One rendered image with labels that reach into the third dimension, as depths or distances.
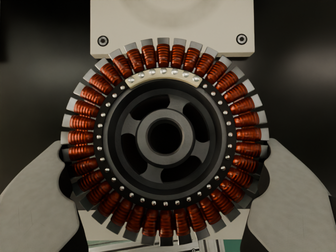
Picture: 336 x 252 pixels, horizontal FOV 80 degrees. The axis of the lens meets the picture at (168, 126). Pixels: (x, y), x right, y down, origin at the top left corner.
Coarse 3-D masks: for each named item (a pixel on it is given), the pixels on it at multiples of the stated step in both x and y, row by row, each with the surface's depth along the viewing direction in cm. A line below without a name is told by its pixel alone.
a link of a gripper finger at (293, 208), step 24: (264, 144) 11; (264, 168) 9; (288, 168) 9; (264, 192) 8; (288, 192) 8; (312, 192) 8; (264, 216) 7; (288, 216) 7; (312, 216) 7; (264, 240) 6; (288, 240) 6; (312, 240) 6
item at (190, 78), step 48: (144, 48) 11; (192, 48) 11; (96, 96) 11; (144, 96) 13; (192, 96) 13; (240, 96) 11; (96, 144) 11; (144, 144) 11; (192, 144) 11; (240, 144) 10; (96, 192) 10; (144, 192) 11; (192, 192) 11; (240, 192) 10; (144, 240) 10
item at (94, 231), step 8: (80, 216) 21; (88, 216) 21; (224, 216) 21; (240, 216) 21; (88, 224) 21; (96, 224) 21; (104, 224) 21; (208, 224) 21; (232, 224) 21; (240, 224) 21; (88, 232) 21; (96, 232) 21; (104, 232) 21; (112, 232) 21; (120, 232) 21; (192, 232) 21; (216, 232) 21; (224, 232) 21; (232, 232) 21; (240, 232) 21
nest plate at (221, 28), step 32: (96, 0) 18; (128, 0) 18; (160, 0) 18; (192, 0) 18; (224, 0) 18; (96, 32) 18; (128, 32) 18; (160, 32) 18; (192, 32) 18; (224, 32) 18
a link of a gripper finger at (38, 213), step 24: (24, 168) 9; (48, 168) 9; (24, 192) 8; (48, 192) 8; (0, 216) 7; (24, 216) 7; (48, 216) 7; (72, 216) 7; (0, 240) 6; (24, 240) 6; (48, 240) 6; (72, 240) 6
